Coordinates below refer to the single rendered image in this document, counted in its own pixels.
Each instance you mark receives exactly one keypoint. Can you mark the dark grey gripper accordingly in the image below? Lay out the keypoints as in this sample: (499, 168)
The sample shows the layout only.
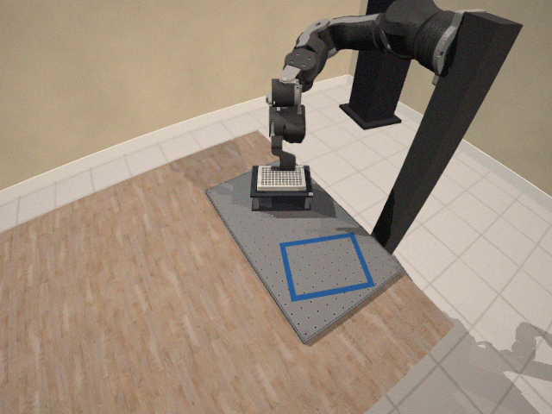
(289, 125)

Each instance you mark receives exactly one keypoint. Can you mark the blue tape square outline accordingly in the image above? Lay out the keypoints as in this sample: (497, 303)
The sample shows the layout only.
(350, 288)

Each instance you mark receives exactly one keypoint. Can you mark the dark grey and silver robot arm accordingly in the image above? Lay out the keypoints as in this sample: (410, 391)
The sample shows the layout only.
(400, 27)

